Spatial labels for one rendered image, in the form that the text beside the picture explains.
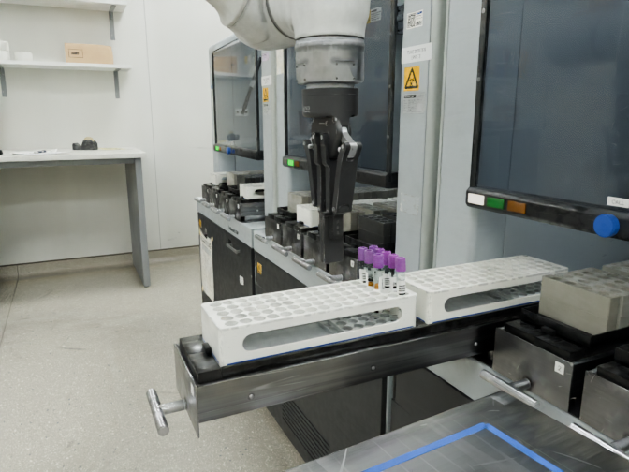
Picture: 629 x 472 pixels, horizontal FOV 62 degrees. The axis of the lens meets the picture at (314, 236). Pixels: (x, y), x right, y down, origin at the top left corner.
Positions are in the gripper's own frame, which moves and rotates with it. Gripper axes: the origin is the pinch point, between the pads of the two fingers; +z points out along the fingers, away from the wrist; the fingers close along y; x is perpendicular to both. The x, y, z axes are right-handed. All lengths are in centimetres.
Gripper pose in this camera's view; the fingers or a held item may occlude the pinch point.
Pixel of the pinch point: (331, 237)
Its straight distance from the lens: 73.1
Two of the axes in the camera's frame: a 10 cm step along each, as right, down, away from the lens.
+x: 9.0, -1.1, 4.2
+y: 4.3, 2.0, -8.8
